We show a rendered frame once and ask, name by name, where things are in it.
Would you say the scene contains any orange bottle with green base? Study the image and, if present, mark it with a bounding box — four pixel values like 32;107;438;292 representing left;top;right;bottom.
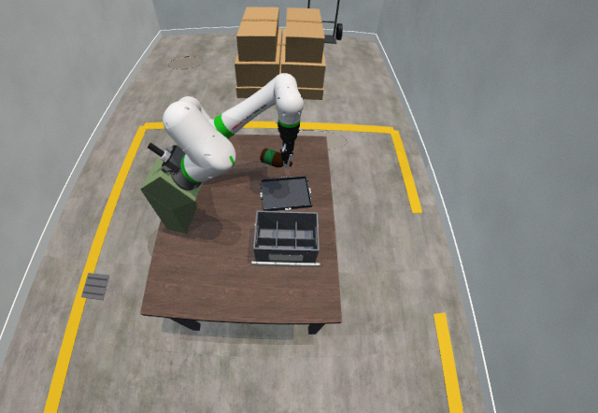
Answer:
260;149;283;167

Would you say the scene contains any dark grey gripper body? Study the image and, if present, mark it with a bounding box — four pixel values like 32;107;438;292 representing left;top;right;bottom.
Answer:
280;135;297;148

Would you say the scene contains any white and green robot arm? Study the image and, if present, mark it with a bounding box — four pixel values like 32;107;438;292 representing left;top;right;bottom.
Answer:
148;73;304;191

